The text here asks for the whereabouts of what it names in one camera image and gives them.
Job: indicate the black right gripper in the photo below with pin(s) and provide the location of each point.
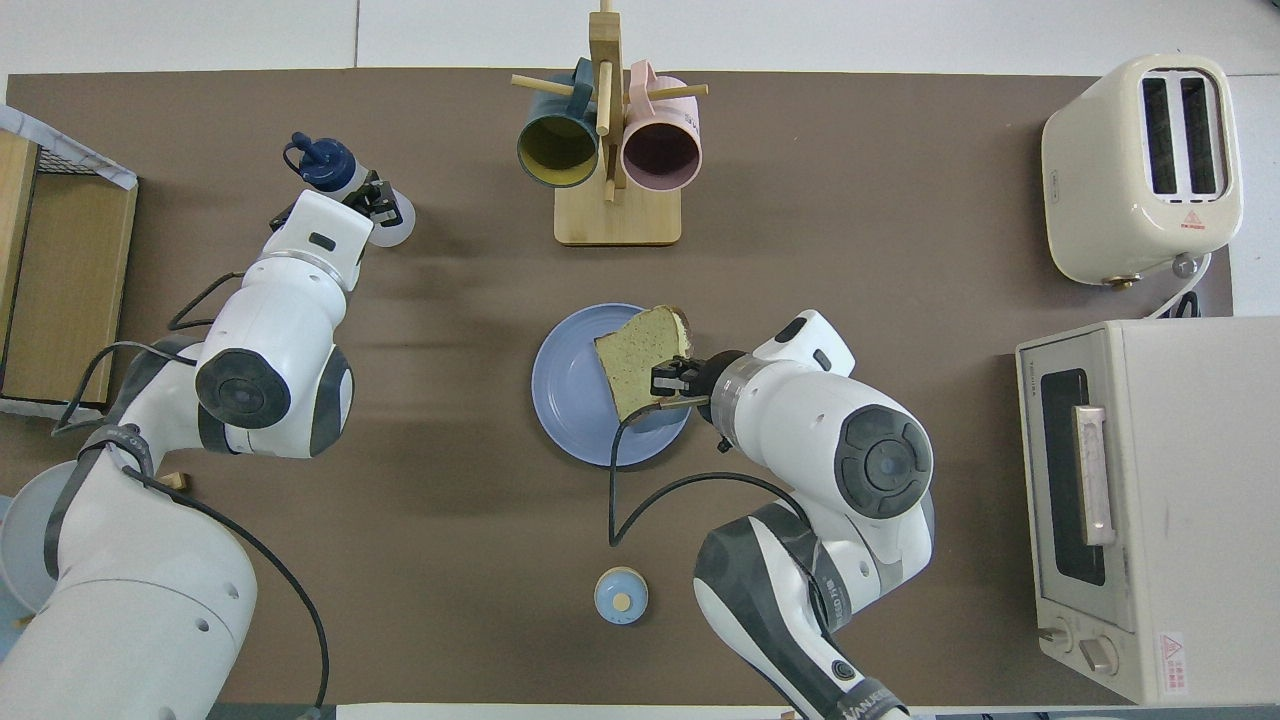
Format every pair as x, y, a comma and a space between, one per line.
715, 375

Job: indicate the toasted bread slice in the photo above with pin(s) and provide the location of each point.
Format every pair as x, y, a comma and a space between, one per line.
635, 365

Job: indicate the squeeze bottle with navy cap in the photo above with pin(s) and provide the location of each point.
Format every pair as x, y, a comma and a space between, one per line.
330, 165

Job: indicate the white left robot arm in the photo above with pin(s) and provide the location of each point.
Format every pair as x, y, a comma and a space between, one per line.
280, 310

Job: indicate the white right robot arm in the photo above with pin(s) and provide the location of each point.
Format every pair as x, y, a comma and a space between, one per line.
800, 400

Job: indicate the periwinkle blue plate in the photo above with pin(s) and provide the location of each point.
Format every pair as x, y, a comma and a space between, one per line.
565, 400

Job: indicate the wooden plate rack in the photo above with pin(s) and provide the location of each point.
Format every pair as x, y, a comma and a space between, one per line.
175, 481

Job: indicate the pale grey plate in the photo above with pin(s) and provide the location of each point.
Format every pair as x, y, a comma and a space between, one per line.
25, 540

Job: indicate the wooden mug tree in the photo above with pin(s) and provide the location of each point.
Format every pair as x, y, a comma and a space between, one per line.
618, 215

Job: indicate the dark teal mug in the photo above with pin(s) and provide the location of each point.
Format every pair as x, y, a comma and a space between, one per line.
557, 150

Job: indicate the pink mug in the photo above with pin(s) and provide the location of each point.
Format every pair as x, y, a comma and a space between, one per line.
660, 150

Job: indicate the brown table mat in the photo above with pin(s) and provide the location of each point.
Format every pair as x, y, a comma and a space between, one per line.
900, 200

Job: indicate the white paper sheet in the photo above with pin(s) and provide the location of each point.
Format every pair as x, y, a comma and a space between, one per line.
25, 408

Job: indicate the cream toaster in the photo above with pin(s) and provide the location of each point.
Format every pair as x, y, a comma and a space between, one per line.
1095, 180

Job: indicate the white toaster oven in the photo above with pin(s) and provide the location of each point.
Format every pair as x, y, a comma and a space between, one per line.
1200, 520

